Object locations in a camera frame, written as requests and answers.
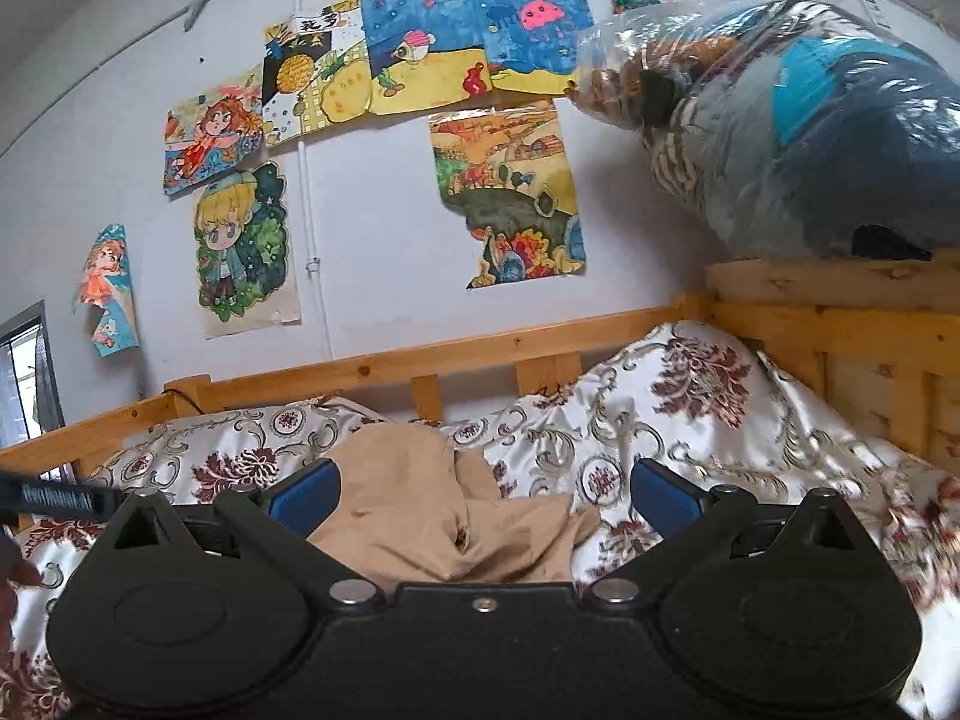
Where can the wooden bed frame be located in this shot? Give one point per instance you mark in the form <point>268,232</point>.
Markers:
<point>878,342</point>

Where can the tan large garment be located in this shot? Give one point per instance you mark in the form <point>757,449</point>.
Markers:
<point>413,508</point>

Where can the blond child drawing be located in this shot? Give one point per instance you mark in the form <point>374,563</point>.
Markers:
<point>244,260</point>

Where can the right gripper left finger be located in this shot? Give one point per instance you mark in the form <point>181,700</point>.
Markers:
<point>246,548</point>

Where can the small peeling girl drawing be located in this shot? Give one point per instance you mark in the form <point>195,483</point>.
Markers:
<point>106,284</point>

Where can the person's hand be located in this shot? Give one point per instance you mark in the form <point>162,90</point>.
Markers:
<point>15,572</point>

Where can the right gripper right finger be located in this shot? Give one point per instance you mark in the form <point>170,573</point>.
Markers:
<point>722,548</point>

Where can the plastic bag of bedding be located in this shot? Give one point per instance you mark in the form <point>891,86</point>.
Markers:
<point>794,129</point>

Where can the floral satin bedspread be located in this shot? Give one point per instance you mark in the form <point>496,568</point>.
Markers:
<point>686,395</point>

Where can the landscape flower drawing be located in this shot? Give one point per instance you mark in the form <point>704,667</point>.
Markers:
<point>506,174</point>

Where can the underwater fish drawing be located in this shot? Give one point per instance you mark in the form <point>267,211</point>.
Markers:
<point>424,54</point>

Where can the pineapple drawing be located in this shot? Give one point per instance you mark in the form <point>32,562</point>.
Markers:
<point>315,73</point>

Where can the window with dark frame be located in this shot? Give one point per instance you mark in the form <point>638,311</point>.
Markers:
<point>30,399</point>

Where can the pink jellyfish drawing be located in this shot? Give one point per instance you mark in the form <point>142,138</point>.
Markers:
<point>531,44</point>

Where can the red-haired girl drawing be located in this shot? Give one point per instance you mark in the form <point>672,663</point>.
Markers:
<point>213,131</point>

